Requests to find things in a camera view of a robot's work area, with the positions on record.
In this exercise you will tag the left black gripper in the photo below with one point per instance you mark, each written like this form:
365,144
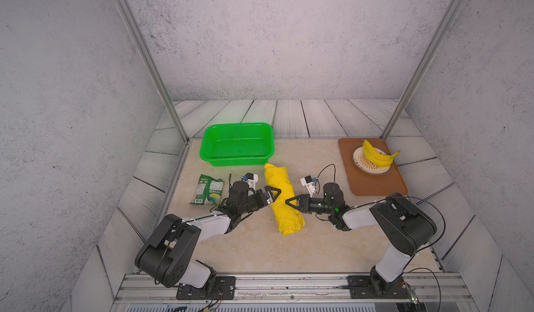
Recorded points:
268,199

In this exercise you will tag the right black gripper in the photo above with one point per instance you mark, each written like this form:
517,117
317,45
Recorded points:
293,199

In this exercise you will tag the yellow shorts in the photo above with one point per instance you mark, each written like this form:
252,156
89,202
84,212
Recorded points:
289,220

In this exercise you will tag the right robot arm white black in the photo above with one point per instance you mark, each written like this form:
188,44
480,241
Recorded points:
405,225

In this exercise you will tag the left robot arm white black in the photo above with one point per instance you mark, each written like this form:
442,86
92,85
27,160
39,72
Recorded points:
167,254

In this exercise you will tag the green snack packet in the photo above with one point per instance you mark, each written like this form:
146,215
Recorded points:
208,191

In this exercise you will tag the green plastic basket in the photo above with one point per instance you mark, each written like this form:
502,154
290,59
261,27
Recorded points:
238,144

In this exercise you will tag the patterned round plate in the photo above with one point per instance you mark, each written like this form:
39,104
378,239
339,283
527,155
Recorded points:
362,163

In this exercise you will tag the yellow banana bunch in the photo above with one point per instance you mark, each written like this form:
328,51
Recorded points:
375,157

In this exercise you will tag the brown wooden tray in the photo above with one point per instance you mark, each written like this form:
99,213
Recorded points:
365,184

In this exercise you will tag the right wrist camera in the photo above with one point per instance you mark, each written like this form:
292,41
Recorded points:
311,183

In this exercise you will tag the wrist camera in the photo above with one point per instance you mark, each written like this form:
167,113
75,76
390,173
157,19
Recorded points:
311,183
251,179

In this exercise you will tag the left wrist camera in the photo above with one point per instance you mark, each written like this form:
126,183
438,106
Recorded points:
251,179

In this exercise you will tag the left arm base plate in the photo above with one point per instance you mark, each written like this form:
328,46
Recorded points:
216,288

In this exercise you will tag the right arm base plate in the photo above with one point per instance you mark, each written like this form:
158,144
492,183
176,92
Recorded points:
377,288

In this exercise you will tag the aluminium mounting rail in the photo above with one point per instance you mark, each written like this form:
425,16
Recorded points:
420,286

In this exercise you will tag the right aluminium frame post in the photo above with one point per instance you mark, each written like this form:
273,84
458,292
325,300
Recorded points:
432,48

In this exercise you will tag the aluminium frame post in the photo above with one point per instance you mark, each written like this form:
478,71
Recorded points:
149,63
432,48

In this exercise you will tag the left aluminium frame post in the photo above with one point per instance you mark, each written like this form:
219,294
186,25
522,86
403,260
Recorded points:
149,63

